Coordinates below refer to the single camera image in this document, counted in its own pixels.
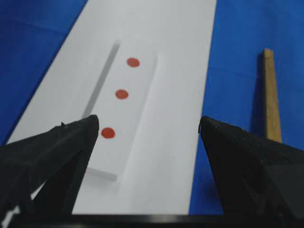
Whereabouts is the small white marked plate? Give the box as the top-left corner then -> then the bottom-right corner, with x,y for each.
84,39 -> 158,181

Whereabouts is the red dot mark middle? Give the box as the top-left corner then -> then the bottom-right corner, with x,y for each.
115,89 -> 129,99

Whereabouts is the large white board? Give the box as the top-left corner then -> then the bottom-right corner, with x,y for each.
9,0 -> 216,214

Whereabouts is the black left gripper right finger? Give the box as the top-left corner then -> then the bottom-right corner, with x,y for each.
198,116 -> 304,220

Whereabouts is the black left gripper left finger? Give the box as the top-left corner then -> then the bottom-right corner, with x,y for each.
0,115 -> 99,215

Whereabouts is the red dot mark far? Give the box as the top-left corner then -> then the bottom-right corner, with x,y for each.
126,57 -> 140,67

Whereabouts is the red dot mark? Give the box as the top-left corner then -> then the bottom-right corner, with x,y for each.
126,57 -> 140,67
115,89 -> 129,99
101,127 -> 115,139

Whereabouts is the wooden mallet hammer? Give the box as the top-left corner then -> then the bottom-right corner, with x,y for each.
262,48 -> 282,143

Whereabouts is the red dot mark near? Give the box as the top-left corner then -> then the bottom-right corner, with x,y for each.
101,127 -> 115,139

